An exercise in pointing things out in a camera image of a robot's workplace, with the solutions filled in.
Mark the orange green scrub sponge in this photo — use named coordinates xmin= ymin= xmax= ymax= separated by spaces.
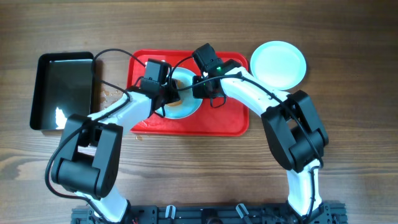
xmin=167 ymin=80 xmax=182 ymax=106

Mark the pale green plate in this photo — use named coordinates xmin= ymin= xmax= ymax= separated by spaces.
xmin=164 ymin=67 xmax=203 ymax=119
xmin=250 ymin=40 xmax=307 ymax=90

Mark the pale green plate top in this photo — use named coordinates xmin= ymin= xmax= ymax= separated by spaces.
xmin=250 ymin=40 xmax=307 ymax=90

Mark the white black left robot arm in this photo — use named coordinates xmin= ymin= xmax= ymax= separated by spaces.
xmin=44 ymin=78 xmax=179 ymax=223

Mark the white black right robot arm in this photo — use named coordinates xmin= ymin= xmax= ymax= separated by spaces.
xmin=193 ymin=58 xmax=328 ymax=223

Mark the red plastic tray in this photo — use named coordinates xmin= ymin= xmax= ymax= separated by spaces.
xmin=127 ymin=49 xmax=249 ymax=136

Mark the black water tray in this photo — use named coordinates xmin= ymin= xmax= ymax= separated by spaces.
xmin=30 ymin=52 xmax=94 ymax=131

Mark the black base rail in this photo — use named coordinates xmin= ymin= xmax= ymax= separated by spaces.
xmin=70 ymin=202 xmax=348 ymax=224

